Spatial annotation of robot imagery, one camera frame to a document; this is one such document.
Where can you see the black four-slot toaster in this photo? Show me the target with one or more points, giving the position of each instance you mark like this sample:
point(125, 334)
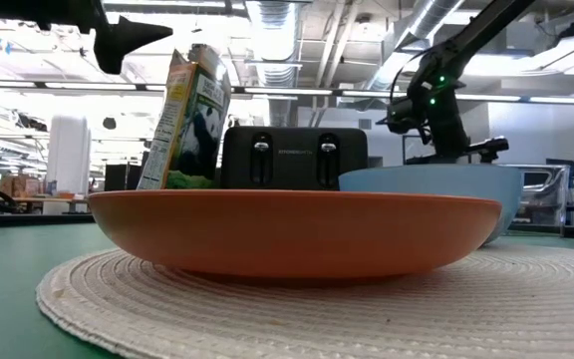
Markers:
point(292, 159)

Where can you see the blue bowl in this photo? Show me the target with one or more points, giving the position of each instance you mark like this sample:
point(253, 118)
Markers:
point(441, 182)

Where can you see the white column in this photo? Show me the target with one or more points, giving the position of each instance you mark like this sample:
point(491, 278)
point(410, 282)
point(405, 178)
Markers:
point(68, 159)

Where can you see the clear plastic container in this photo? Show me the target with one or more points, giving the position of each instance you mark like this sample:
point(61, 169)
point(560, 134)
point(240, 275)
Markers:
point(543, 194)

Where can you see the white round woven placemat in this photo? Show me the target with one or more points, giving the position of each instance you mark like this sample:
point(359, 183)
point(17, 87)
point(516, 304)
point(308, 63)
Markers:
point(317, 319)

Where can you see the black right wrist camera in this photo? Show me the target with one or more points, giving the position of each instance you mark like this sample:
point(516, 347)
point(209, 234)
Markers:
point(399, 115)

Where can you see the brown cardboard boxes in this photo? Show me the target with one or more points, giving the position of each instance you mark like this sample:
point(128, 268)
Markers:
point(20, 185)

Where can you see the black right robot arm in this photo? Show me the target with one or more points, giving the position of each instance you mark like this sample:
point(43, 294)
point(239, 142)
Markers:
point(481, 30)

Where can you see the silver ceiling duct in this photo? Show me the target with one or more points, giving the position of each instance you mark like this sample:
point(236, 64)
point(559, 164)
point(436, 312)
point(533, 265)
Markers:
point(274, 50)

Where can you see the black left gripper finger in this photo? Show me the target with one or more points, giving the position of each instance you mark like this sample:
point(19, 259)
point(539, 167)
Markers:
point(117, 40)

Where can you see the panda cereal box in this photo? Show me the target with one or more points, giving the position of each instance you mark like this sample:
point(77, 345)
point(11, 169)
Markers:
point(192, 124)

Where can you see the orange plate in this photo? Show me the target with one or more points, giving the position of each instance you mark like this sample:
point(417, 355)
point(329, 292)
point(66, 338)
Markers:
point(292, 229)

